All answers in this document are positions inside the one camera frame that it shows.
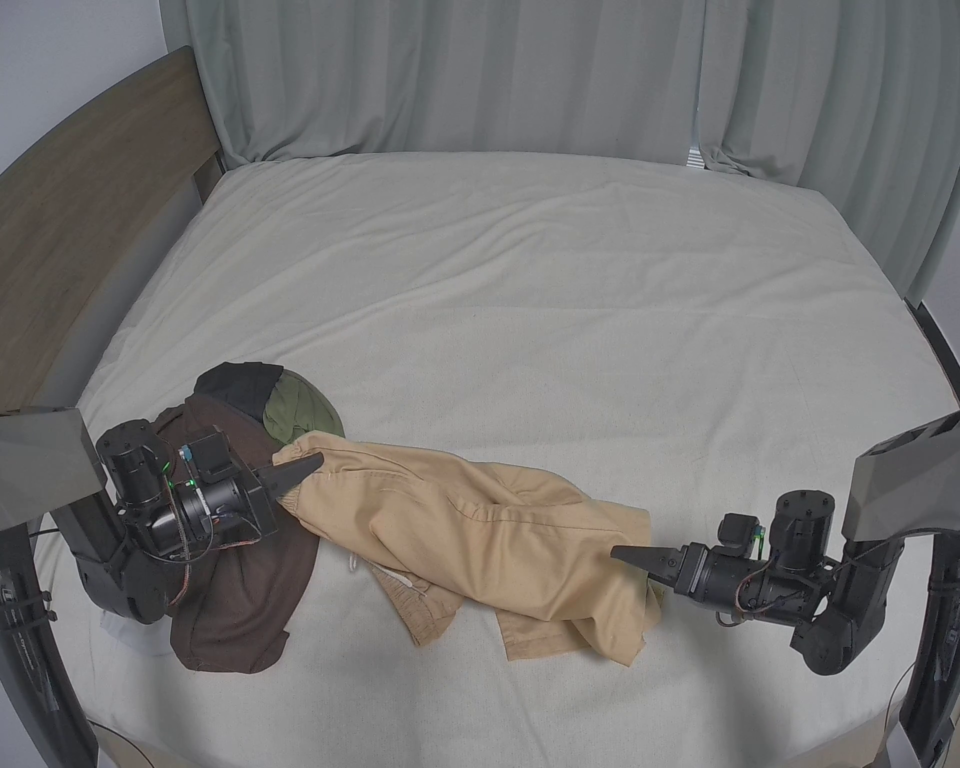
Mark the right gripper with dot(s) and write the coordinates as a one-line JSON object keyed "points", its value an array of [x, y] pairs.
{"points": [[712, 576]]}

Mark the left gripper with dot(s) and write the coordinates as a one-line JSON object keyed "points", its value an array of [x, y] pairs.
{"points": [[225, 504]]}

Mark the tan trousers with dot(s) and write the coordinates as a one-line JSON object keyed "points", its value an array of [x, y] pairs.
{"points": [[487, 532]]}

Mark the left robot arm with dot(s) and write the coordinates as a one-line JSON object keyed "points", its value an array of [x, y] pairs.
{"points": [[45, 465]]}

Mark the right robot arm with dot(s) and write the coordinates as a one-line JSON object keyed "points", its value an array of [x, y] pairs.
{"points": [[892, 480]]}

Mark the bed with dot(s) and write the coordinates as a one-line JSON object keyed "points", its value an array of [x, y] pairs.
{"points": [[525, 315]]}

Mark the olive green garment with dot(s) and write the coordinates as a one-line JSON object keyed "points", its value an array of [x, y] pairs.
{"points": [[304, 409]]}

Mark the black garment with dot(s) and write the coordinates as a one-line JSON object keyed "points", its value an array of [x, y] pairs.
{"points": [[236, 386]]}

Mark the dark brown garment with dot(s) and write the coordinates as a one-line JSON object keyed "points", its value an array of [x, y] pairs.
{"points": [[240, 592]]}

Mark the pale grey-green curtain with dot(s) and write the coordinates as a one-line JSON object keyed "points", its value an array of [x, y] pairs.
{"points": [[840, 90], [450, 75]]}

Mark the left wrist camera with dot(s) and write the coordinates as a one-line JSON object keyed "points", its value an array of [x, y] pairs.
{"points": [[210, 454]]}

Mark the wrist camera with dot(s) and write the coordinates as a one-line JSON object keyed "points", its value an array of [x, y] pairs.
{"points": [[739, 534], [210, 454]]}

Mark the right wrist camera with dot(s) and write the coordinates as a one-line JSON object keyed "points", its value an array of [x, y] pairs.
{"points": [[739, 534]]}

